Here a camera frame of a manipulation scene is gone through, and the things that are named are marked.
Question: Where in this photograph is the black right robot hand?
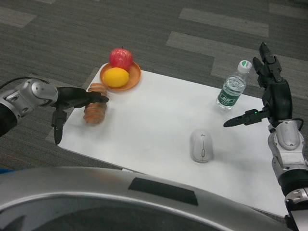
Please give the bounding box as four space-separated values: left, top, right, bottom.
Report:
223 42 293 128

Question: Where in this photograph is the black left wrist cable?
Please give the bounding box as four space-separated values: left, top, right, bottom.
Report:
0 76 32 89

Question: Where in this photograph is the clear green-label water bottle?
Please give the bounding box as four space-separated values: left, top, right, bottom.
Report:
216 60 253 111

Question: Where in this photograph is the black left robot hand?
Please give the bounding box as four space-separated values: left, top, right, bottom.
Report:
51 87 109 145

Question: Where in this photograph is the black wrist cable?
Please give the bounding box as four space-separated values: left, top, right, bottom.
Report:
290 117 305 131
0 76 32 89

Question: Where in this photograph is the white computer mouse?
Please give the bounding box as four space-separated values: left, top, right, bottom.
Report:
190 129 214 163

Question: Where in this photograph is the silver robot chest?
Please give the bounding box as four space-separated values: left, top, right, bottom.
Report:
0 167 292 231

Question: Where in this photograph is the red apple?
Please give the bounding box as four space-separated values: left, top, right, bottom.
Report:
109 47 134 71

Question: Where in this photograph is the brown ridged bread roll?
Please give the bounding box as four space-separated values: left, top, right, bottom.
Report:
83 83 109 126

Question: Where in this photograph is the yellow lemon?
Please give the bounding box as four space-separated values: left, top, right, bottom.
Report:
103 67 130 88

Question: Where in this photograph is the orange round plate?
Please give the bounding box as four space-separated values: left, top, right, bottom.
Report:
99 61 142 92

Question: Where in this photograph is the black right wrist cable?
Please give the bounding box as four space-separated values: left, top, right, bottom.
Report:
290 117 305 131

